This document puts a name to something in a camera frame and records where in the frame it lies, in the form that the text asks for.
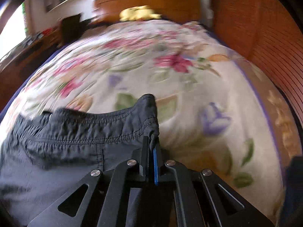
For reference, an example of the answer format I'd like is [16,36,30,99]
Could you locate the black jacket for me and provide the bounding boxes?
[1,94,159,226]

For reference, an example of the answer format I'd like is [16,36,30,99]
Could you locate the floral bed quilt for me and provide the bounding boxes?
[1,20,301,222]

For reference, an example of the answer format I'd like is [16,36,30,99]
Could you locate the wooden desk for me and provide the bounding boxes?
[1,29,60,109]

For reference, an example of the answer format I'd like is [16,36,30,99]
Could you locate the wooden chair dark cushion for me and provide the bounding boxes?
[59,13,91,46]

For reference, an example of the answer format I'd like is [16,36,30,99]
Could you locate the yellow plush toy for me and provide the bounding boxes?
[119,5,162,22]

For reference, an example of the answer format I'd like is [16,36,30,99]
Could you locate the louvered wooden wardrobe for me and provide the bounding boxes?
[213,0,302,119]

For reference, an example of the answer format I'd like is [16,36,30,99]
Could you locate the wooden headboard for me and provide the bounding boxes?
[92,0,202,24]

